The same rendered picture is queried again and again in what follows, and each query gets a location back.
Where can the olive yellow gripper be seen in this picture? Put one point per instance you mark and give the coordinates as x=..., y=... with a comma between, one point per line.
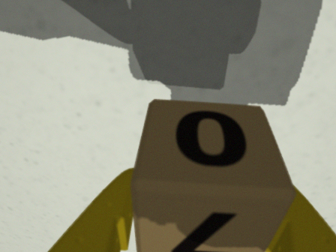
x=105, y=225

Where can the brown calendar cube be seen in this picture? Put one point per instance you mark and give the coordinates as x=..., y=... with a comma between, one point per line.
x=208, y=177

